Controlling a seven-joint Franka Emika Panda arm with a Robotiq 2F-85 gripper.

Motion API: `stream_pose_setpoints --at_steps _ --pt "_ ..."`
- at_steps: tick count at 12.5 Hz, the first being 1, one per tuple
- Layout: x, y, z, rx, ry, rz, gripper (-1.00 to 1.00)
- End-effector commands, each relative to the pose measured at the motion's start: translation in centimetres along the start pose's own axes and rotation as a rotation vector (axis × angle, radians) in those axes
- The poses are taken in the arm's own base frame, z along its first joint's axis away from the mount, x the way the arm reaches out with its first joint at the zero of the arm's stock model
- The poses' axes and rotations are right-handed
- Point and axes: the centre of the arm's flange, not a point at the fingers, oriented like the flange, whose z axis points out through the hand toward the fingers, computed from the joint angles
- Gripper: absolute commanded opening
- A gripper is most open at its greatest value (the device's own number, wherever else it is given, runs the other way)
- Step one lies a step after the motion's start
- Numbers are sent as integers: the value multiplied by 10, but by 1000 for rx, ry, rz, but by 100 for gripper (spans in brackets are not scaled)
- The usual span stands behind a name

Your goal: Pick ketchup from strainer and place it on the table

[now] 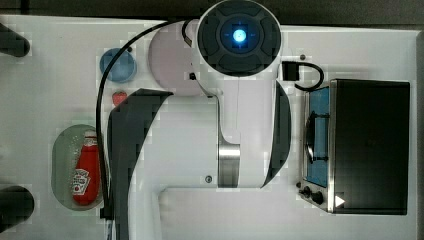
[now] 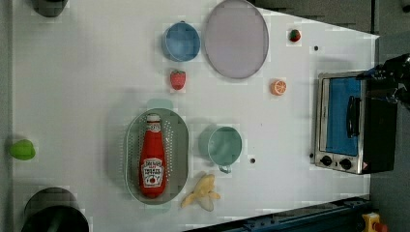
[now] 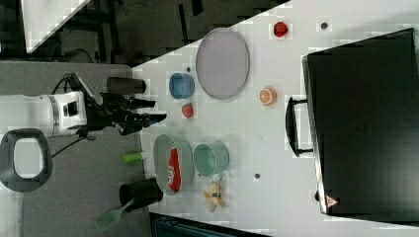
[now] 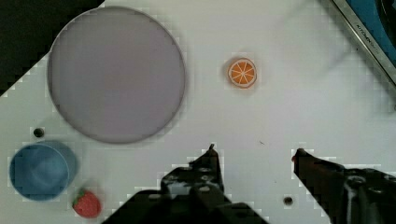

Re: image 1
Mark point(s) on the red plush ketchup bottle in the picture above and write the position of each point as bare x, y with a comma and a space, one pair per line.
86, 178

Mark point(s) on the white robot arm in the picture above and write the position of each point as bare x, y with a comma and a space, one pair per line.
234, 132

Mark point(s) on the lilac round plate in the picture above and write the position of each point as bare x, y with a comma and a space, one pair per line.
170, 61

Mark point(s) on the red toy strawberry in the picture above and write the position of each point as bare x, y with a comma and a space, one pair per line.
118, 97

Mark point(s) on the blue bowl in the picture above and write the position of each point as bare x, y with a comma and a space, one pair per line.
123, 70

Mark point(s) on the black toaster oven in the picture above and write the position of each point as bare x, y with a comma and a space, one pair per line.
356, 147

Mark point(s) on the black clamp lower left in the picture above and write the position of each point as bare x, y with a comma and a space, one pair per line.
16, 206

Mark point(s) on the black clamp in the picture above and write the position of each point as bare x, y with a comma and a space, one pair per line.
11, 43
16, 206

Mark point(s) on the black clamp upper left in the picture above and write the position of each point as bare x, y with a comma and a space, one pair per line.
11, 43

